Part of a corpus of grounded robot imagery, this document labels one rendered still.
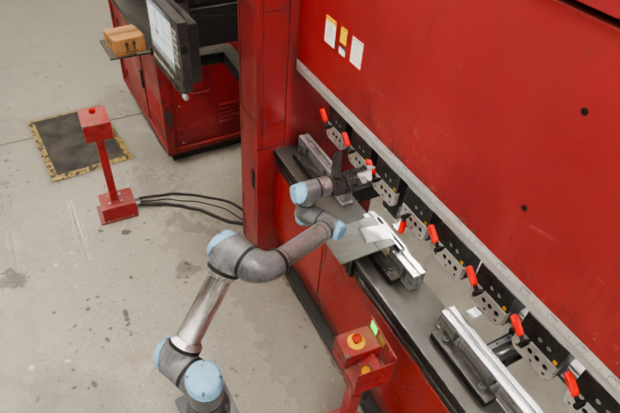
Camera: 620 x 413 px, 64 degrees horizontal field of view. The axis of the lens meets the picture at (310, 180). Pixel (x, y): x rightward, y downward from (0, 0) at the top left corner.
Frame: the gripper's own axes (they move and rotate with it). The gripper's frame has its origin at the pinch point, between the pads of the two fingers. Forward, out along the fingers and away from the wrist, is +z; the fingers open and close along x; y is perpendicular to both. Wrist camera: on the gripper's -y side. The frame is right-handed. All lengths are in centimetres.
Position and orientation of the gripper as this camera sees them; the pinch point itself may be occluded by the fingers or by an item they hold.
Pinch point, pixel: (370, 167)
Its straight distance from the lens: 200.4
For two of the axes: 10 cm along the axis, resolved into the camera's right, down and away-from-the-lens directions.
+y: 3.2, 9.4, -1.3
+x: 3.3, -2.4, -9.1
